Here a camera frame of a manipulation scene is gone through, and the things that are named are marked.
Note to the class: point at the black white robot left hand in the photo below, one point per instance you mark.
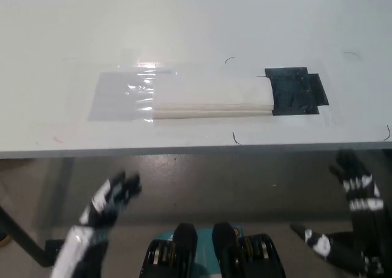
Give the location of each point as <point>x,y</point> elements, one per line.
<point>92,216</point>

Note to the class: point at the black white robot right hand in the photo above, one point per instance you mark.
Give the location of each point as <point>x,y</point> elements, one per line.
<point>364,223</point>

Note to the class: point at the white napkin stack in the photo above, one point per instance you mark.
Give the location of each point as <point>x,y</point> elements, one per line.
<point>211,94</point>

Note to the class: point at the black table foot plate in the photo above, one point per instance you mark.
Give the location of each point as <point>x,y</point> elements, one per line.
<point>55,249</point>

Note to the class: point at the black table leg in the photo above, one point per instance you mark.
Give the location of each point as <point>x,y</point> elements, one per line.
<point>21,232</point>

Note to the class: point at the black tape patch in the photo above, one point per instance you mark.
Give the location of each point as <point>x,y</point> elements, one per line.
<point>294,91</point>

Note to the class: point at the clear plastic sheet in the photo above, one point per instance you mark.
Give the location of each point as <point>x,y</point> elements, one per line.
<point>199,68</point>

